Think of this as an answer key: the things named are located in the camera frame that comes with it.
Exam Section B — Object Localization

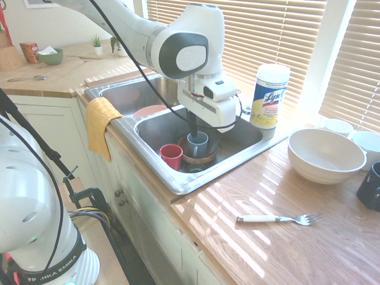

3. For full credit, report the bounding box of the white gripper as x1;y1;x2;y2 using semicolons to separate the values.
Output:
177;88;238;153

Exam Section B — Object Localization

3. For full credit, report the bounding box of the black sink drain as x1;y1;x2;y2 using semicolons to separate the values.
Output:
185;163;210;174

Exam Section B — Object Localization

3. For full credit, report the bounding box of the stainless steel double sink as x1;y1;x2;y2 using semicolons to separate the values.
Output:
84;74;289;195

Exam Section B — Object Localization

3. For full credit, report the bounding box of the grey mug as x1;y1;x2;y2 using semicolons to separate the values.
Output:
186;131;210;158

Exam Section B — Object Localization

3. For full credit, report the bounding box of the brown bowl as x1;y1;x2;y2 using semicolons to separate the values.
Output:
177;136;219;165

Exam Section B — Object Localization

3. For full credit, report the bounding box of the red cup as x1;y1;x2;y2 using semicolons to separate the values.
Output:
160;144;183;172

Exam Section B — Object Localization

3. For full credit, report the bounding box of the pink bowl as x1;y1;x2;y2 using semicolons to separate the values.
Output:
132;104;167;119

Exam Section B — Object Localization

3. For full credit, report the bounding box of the Lysol wipes canister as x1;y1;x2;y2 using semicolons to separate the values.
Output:
249;63;290;130

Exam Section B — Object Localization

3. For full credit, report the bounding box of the yellow dish cloth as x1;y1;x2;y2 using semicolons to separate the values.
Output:
85;97;124;163

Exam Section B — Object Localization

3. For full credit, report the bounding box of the white kitchen cabinet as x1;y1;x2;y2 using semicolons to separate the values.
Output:
0;94;229;285

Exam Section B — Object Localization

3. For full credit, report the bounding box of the wooden window blind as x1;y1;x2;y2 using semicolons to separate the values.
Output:
146;0;327;115
318;0;380;134

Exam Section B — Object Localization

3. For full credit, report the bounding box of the small potted plant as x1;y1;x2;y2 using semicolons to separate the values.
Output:
109;36;129;58
90;34;103;56

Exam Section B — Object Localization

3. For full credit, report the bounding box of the large white bowl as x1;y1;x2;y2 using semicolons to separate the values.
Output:
287;128;368;185

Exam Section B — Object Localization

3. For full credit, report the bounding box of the black clamp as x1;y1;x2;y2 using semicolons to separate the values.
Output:
62;166;109;217

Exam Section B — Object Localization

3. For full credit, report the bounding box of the white cup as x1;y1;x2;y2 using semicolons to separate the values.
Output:
322;118;355;138

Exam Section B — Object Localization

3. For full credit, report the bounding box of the small white bowl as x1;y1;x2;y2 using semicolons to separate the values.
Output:
351;130;380;172

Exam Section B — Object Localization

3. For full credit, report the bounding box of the green bowl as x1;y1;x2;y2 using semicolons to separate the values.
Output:
37;48;64;67

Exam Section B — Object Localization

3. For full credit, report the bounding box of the metal spoon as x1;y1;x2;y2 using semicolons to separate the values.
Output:
7;75;48;83

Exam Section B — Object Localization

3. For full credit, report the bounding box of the dark blue mug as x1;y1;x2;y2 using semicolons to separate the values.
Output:
356;161;380;213

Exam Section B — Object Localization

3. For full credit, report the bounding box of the orange box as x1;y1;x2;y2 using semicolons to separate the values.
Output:
19;42;41;64

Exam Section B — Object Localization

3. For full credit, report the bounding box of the wooden knife block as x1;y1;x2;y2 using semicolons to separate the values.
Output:
0;29;24;72

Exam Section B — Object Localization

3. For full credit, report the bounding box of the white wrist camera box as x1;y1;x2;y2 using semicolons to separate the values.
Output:
202;77;239;102

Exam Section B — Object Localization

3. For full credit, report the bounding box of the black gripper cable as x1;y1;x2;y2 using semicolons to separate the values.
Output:
88;0;248;133

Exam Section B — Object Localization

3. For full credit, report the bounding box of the white handled fork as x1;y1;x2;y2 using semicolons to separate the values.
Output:
236;211;327;227

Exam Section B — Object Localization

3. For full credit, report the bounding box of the coloured wire bundle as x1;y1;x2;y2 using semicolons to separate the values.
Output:
67;206;111;228

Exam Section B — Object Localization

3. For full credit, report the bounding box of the wooden robot mount board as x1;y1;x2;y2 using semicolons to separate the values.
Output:
56;176;131;285

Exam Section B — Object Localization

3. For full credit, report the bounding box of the black base cable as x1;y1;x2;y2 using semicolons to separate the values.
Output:
0;114;65;271

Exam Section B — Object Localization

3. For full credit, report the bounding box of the red hanging strap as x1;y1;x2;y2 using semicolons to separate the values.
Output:
0;4;14;47

